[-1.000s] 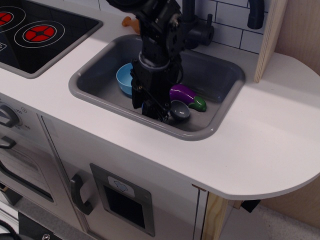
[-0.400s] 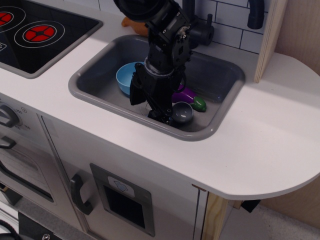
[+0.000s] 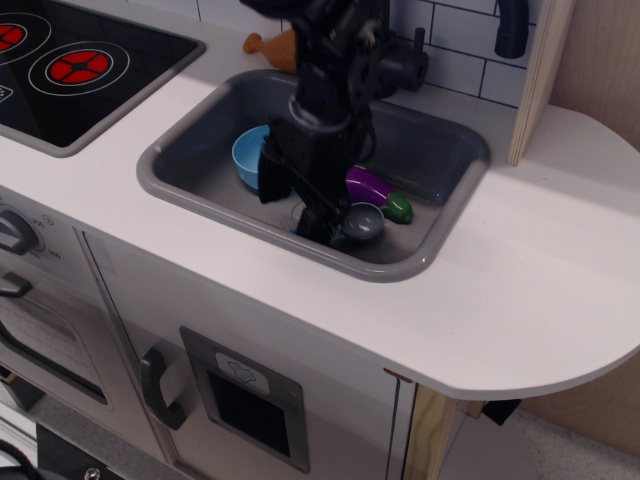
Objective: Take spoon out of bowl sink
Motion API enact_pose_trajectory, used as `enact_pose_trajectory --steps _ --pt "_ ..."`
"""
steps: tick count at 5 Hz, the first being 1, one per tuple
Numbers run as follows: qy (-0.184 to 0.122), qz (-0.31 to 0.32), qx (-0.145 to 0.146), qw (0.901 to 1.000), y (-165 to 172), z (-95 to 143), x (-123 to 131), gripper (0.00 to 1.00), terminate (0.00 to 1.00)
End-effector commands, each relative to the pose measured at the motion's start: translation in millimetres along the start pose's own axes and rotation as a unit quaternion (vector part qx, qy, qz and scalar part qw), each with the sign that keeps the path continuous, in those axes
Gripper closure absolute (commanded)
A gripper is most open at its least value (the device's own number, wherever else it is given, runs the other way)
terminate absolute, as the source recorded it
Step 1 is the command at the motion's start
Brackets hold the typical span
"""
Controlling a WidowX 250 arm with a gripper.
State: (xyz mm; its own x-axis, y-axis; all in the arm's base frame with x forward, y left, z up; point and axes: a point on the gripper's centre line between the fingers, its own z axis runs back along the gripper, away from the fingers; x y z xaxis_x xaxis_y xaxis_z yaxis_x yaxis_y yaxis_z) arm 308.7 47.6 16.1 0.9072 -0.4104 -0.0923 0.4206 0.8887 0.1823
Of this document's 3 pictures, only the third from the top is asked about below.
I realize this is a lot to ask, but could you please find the black toy faucet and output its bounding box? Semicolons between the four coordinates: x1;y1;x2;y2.
377;1;532;106

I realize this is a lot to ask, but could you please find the black toy stovetop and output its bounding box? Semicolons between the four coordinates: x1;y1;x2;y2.
1;1;206;158

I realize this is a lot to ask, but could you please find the wooden side post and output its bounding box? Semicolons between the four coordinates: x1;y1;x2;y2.
507;0;576;166

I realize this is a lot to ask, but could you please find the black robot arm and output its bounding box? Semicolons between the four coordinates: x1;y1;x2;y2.
247;1;384;244

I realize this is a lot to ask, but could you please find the toy oven door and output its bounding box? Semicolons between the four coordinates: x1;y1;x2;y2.
1;260;117;412

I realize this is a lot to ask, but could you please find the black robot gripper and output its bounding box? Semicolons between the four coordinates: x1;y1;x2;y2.
258;114;376;245

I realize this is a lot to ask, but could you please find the orange toy chicken drumstick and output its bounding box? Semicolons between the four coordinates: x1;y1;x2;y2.
242;29;298;75

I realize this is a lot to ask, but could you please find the grey toy ice dispenser panel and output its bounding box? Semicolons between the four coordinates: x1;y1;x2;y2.
180;326;310;474

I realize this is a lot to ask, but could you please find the blue handled grey toy spoon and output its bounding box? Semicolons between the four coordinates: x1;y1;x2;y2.
287;203;385;245

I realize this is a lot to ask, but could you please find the light blue plastic bowl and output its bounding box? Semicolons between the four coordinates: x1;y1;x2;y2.
232;125;270;190

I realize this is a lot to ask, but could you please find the grey oven door handle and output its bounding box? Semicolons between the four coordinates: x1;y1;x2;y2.
0;272;33;299

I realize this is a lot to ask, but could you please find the grey cabinet door handle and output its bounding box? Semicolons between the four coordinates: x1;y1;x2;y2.
139;348;186;431

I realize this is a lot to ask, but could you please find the grey oven knob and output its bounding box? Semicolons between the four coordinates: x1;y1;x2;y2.
1;210;45;256

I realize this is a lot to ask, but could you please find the purple toy eggplant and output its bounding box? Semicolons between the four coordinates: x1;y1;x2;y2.
345;166;413;224

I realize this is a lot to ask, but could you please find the grey plastic sink basin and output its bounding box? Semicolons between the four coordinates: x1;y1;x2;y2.
137;70;490;282

